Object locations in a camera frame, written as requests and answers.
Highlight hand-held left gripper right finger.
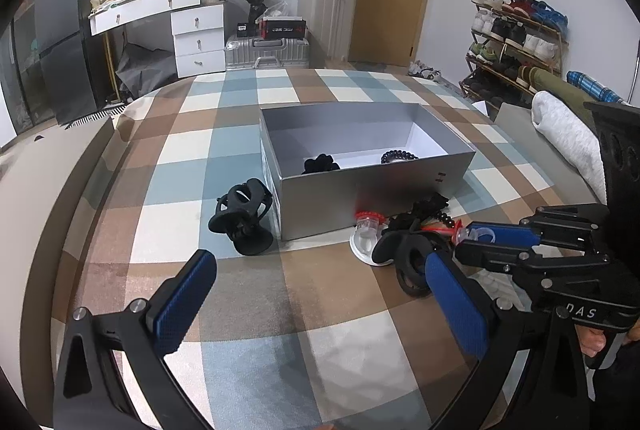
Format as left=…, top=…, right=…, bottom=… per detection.
left=424, top=250, right=598, bottom=430

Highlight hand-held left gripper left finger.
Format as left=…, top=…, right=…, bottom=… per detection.
left=52, top=249, right=218, bottom=430

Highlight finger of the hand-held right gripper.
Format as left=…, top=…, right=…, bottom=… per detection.
left=466, top=221, right=542, bottom=252
left=454, top=240, right=532, bottom=274

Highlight clear plastic hair clip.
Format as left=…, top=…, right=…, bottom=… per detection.
left=452, top=227, right=496, bottom=247

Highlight black scrunchie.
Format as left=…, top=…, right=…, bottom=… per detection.
left=414, top=192, right=451, bottom=217
left=301, top=153, right=341, bottom=175

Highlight silver cardboard box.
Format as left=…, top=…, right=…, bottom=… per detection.
left=259, top=102, right=476, bottom=242

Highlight person's right hand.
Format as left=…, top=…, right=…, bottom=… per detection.
left=575, top=325, right=609, bottom=359

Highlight white round pin badge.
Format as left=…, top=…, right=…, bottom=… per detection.
left=349, top=226, right=396, bottom=267

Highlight grey panel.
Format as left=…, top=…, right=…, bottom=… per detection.
left=492, top=102, right=538, bottom=137

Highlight white folded blanket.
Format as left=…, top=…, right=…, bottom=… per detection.
left=531, top=91, right=608, bottom=206

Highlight small clear red-capped cup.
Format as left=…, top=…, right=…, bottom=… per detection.
left=354, top=210, right=387, bottom=237

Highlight green rolled mat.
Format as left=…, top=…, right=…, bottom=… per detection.
left=530, top=66, right=603, bottom=131

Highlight wooden shoe rack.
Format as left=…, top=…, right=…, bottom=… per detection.
left=459, top=0, right=570, bottom=108

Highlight blue plaid roll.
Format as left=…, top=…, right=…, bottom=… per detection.
left=566, top=71, right=631, bottom=106

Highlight beige mattress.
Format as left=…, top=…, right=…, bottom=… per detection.
left=0, top=115, right=116, bottom=311

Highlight pair of sandals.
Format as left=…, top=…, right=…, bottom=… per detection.
left=407, top=60, right=443, bottom=83

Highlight rows of shoes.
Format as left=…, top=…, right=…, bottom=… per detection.
left=467, top=0, right=570, bottom=103

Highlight striped floor mat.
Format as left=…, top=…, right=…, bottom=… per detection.
left=65, top=105, right=126, bottom=128

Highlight dark cloth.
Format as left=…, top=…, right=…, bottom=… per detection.
left=115, top=42, right=177, bottom=103

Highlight yellow stick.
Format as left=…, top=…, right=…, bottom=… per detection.
left=102, top=32, right=121, bottom=106

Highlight silver suitcase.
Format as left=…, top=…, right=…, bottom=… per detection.
left=225, top=37, right=311, bottom=71

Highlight white vanity desk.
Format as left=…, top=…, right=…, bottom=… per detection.
left=89, top=0, right=227, bottom=78

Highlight dark glass door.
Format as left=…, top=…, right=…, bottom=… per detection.
left=0, top=0, right=53, bottom=146

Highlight white suitcase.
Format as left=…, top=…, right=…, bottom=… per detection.
left=299, top=0, right=359, bottom=63

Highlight black and red box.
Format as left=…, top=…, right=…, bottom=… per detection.
left=260, top=16, right=307, bottom=40

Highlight dark grey refrigerator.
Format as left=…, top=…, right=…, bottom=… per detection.
left=32, top=0, right=123, bottom=123

